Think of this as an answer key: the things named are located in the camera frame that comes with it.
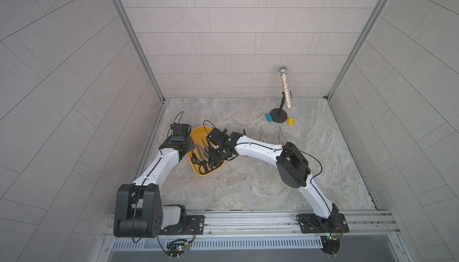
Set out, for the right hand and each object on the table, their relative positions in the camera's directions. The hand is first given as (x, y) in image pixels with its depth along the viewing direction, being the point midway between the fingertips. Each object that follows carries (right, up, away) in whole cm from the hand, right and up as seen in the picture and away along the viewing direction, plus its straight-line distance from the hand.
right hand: (212, 158), depth 89 cm
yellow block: (+44, +18, +16) cm, 50 cm away
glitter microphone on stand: (+37, +21, +18) cm, 46 cm away
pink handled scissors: (+36, +8, +8) cm, 38 cm away
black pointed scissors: (-1, +3, -8) cm, 8 cm away
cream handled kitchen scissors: (+26, +9, +8) cm, 28 cm away
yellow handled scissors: (+16, +12, +13) cm, 24 cm away
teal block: (+32, +19, +17) cm, 40 cm away
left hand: (-12, +9, +1) cm, 15 cm away
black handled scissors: (-3, -4, -4) cm, 6 cm away
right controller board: (+48, -28, -21) cm, 60 cm away
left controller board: (-10, -27, -23) cm, 37 cm away
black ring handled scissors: (-8, 0, -4) cm, 9 cm away
